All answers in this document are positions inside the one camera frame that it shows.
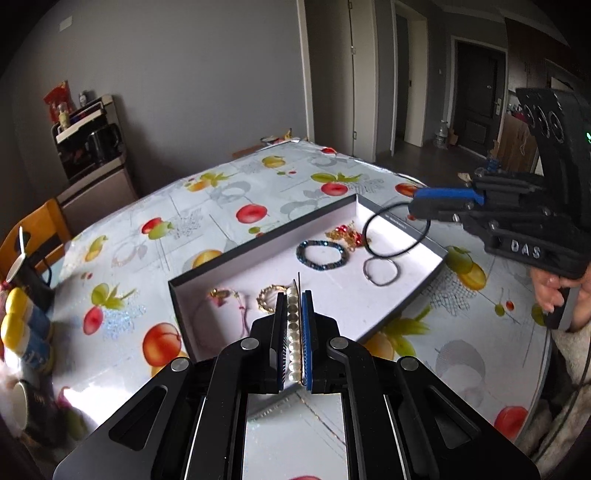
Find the wooden chair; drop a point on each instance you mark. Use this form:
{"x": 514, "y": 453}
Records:
{"x": 51, "y": 226}

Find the white door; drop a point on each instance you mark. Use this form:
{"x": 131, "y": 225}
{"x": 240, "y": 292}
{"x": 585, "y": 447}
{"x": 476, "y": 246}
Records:
{"x": 369, "y": 83}

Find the silver bangle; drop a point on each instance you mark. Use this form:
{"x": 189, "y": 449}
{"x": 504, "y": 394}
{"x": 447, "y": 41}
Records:
{"x": 365, "y": 272}

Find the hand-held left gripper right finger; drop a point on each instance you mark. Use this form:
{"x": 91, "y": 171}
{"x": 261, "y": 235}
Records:
{"x": 307, "y": 341}

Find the banana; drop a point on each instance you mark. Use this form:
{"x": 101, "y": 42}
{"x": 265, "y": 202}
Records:
{"x": 289, "y": 134}

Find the clear water bottle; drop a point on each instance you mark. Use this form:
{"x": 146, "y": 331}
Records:
{"x": 441, "y": 136}

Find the yellow lid container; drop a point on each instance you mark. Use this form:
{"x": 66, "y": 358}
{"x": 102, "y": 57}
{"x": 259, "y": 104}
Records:
{"x": 27, "y": 350}
{"x": 25, "y": 309}

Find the black paper cup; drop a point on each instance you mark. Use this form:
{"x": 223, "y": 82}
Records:
{"x": 37, "y": 410}

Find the dark door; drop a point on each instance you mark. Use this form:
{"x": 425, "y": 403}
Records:
{"x": 478, "y": 92}

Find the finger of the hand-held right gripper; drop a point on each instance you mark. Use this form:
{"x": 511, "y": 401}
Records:
{"x": 450, "y": 193}
{"x": 434, "y": 211}

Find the white spoon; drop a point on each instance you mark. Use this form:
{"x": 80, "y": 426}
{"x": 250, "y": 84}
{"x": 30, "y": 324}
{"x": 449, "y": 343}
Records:
{"x": 17, "y": 265}

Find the shallow white box tray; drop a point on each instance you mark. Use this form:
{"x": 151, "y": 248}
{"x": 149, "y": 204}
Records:
{"x": 277, "y": 258}

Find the red snack bag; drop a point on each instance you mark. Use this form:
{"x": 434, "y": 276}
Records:
{"x": 57, "y": 99}

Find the person's right hand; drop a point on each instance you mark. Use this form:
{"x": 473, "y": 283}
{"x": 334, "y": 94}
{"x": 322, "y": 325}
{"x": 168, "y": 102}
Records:
{"x": 547, "y": 290}

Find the person's right forearm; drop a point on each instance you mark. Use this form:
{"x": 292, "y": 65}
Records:
{"x": 572, "y": 355}

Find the small bowl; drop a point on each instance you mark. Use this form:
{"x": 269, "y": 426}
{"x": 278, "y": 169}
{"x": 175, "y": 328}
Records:
{"x": 268, "y": 140}

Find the black kettle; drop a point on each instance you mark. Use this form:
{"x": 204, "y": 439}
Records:
{"x": 104, "y": 143}

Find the small grey bottle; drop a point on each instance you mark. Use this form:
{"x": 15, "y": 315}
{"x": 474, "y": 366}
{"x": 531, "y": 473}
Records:
{"x": 83, "y": 98}

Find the small yellow bottle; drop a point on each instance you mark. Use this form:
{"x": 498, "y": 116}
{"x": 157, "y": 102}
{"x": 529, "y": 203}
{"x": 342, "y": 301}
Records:
{"x": 63, "y": 116}

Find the cardboard box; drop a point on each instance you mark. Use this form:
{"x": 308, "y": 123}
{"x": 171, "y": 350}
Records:
{"x": 517, "y": 143}

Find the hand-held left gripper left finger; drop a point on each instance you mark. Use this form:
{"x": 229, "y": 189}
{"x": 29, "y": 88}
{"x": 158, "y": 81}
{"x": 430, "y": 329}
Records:
{"x": 279, "y": 341}

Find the black mug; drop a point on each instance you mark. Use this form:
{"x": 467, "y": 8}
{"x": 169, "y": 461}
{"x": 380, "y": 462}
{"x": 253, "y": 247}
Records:
{"x": 34, "y": 286}

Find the grey cabinet with kettle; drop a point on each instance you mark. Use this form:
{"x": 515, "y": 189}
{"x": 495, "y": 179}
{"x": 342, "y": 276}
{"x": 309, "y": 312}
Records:
{"x": 99, "y": 189}

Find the fruit printed tablecloth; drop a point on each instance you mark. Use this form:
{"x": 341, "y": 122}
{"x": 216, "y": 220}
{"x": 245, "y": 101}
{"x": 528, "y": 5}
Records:
{"x": 194, "y": 217}

